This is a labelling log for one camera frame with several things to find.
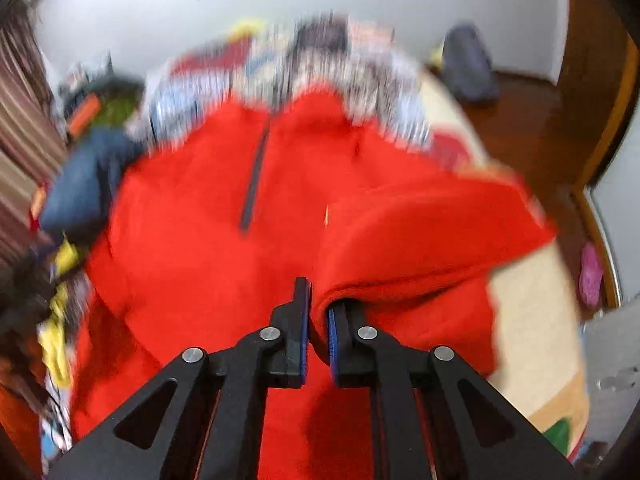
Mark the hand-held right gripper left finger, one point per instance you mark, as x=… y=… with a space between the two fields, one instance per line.
x=301 y=332

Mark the yellow cloth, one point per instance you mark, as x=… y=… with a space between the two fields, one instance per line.
x=55 y=355

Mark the grey bag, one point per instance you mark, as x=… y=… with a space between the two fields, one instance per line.
x=467 y=67

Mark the pink slipper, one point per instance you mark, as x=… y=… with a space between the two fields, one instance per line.
x=591 y=275

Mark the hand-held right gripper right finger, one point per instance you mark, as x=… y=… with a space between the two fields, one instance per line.
x=332 y=340

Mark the person's orange clothing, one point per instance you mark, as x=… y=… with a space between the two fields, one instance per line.
x=17 y=425

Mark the dark blue garment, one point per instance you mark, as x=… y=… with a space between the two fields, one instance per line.
x=85 y=185

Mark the red zip sweater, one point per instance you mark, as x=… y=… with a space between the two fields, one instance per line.
x=200 y=235

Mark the striped pink curtain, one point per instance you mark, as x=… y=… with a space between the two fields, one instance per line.
x=20 y=125

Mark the wooden door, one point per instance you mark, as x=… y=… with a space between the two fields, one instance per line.
x=590 y=60

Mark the green bag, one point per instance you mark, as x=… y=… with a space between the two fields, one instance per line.
x=117 y=110

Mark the orange box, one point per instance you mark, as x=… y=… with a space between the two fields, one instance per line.
x=82 y=116

